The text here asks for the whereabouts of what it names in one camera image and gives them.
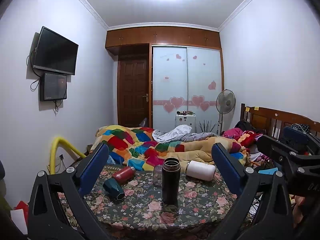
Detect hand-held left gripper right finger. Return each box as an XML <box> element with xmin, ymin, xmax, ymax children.
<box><xmin>211</xmin><ymin>142</ymin><xmax>294</xmax><ymax>240</ymax></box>

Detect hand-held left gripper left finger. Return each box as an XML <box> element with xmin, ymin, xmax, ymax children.
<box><xmin>27</xmin><ymin>142</ymin><xmax>110</xmax><ymax>240</ymax></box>

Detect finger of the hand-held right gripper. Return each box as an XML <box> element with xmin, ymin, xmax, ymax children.
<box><xmin>256</xmin><ymin>134</ymin><xmax>298</xmax><ymax>166</ymax></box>
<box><xmin>282</xmin><ymin>126</ymin><xmax>320</xmax><ymax>153</ymax></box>

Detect white thermos cup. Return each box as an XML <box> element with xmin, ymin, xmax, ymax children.
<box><xmin>185</xmin><ymin>160</ymin><xmax>216</xmax><ymax>182</ymax></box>

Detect red thermos cup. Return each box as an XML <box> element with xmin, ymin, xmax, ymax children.
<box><xmin>111</xmin><ymin>166</ymin><xmax>136</xmax><ymax>182</ymax></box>

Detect dark teal cup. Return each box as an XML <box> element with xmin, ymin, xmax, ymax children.
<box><xmin>103</xmin><ymin>177</ymin><xmax>125</xmax><ymax>202</ymax></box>

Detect black thermos cup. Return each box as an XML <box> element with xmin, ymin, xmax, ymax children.
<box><xmin>162</xmin><ymin>157</ymin><xmax>181</xmax><ymax>205</ymax></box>

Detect clear purple glass cup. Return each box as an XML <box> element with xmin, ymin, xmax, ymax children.
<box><xmin>153</xmin><ymin>164</ymin><xmax>163</xmax><ymax>187</ymax></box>

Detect person's right hand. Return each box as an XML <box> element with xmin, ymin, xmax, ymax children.
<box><xmin>290</xmin><ymin>195</ymin><xmax>307</xmax><ymax>228</ymax></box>

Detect black patterned cloth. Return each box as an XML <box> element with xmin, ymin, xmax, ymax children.
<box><xmin>291</xmin><ymin>123</ymin><xmax>312</xmax><ymax>133</ymax></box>

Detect red plush toy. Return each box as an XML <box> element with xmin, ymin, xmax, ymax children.
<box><xmin>239</xmin><ymin>130</ymin><xmax>263</xmax><ymax>147</ymax></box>

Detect wooden bed headboard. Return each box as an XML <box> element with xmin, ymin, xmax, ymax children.
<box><xmin>240</xmin><ymin>103</ymin><xmax>320</xmax><ymax>140</ymax></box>

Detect black bag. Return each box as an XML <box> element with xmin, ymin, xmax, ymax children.
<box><xmin>235</xmin><ymin>120</ymin><xmax>256</xmax><ymax>132</ymax></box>

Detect pink cloth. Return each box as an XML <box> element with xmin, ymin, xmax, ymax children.
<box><xmin>222</xmin><ymin>127</ymin><xmax>243</xmax><ymax>138</ymax></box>

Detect yellow bent tube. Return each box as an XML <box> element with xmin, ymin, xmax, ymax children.
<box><xmin>49</xmin><ymin>136</ymin><xmax>87</xmax><ymax>174</ymax></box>

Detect floral tablecloth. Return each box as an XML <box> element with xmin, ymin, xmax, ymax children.
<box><xmin>57</xmin><ymin>165</ymin><xmax>253</xmax><ymax>233</ymax></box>

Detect dark dried branches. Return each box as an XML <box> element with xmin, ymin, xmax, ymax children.
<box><xmin>199</xmin><ymin>120</ymin><xmax>218</xmax><ymax>133</ymax></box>

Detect colourful patchwork blanket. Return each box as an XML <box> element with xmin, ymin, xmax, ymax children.
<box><xmin>95</xmin><ymin>125</ymin><xmax>247</xmax><ymax>172</ymax></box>

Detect small white cabinet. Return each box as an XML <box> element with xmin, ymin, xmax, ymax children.
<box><xmin>175</xmin><ymin>114</ymin><xmax>197</xmax><ymax>133</ymax></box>

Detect grey crumpled cloth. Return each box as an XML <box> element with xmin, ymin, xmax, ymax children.
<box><xmin>152</xmin><ymin>125</ymin><xmax>218</xmax><ymax>144</ymax></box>

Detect standing electric fan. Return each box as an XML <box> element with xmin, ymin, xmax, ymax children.
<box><xmin>216</xmin><ymin>89</ymin><xmax>236</xmax><ymax>135</ymax></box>

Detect red paper bag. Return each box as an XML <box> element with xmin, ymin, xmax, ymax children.
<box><xmin>14</xmin><ymin>200</ymin><xmax>29</xmax><ymax>218</ymax></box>

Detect brown wooden door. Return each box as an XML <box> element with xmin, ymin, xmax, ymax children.
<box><xmin>117</xmin><ymin>52</ymin><xmax>150</xmax><ymax>128</ymax></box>

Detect white paper sheet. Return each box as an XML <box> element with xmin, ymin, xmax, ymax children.
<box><xmin>10</xmin><ymin>209</ymin><xmax>28</xmax><ymax>235</ymax></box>

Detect frosted sliding door wardrobe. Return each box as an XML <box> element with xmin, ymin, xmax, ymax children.
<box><xmin>150</xmin><ymin>45</ymin><xmax>224</xmax><ymax>133</ymax></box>

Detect wooden overhead cabinet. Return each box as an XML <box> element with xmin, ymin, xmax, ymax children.
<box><xmin>105</xmin><ymin>26</ymin><xmax>222</xmax><ymax>55</ymax></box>

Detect small black wall monitor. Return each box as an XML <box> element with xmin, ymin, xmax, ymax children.
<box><xmin>39</xmin><ymin>72</ymin><xmax>68</xmax><ymax>102</ymax></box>

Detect black television cable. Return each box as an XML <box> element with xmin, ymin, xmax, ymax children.
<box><xmin>26</xmin><ymin>50</ymin><xmax>42</xmax><ymax>92</ymax></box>

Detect wall-mounted black television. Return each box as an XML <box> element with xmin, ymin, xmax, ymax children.
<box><xmin>32</xmin><ymin>26</ymin><xmax>79</xmax><ymax>76</ymax></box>

